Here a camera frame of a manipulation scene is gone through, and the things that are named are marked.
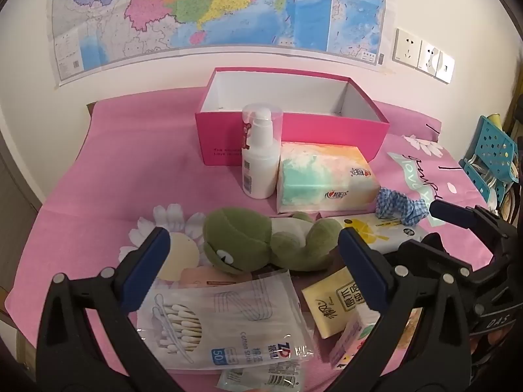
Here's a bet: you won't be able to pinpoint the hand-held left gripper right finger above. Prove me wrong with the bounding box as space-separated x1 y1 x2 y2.
327 227 475 392

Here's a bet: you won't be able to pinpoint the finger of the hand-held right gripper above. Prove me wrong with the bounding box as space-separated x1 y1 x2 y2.
429 200 523 274
398 233 497 290

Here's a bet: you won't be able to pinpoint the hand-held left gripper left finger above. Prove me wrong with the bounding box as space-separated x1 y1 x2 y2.
36 226 180 392

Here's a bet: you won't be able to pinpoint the yellow white wet wipes pack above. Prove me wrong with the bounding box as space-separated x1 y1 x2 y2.
339 212 430 254

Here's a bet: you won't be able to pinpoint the yellow tissue packet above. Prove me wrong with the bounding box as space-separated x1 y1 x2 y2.
301 267 382 339

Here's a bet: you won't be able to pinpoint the small pastel carton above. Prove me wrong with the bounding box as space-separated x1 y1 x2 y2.
329 308 380 372

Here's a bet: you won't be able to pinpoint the pastel tissue pack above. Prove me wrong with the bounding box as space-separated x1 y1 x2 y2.
276 141 382 215

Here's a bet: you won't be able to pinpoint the clear cotton swab bag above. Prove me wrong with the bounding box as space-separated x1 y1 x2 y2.
136 269 315 372

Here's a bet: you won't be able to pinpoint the green frog plush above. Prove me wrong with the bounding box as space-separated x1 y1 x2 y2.
202 208 348 275

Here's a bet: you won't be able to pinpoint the pink cardboard box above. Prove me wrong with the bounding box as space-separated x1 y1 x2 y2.
195 66 391 167

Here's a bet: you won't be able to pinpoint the blue checkered scrunchie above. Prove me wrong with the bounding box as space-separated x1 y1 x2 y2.
375 187 430 227

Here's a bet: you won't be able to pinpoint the peach flat packet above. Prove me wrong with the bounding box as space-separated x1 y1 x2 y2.
157 265 266 290

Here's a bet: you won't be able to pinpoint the blue perforated basket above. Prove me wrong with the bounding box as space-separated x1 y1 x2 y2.
458 115 519 205

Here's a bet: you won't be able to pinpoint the pink printed blanket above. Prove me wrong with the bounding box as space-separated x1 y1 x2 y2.
6 88 497 392

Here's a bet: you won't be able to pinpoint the white spray bottle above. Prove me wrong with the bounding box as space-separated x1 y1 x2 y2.
241 104 284 200

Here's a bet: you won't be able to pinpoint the small white blue sachet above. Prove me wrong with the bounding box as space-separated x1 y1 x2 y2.
216 359 303 392

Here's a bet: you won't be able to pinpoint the white wall socket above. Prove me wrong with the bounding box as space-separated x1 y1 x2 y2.
435 51 455 84
393 28 423 66
417 41 444 75

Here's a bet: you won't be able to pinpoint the colourful wall map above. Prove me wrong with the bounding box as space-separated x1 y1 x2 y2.
51 0 389 87

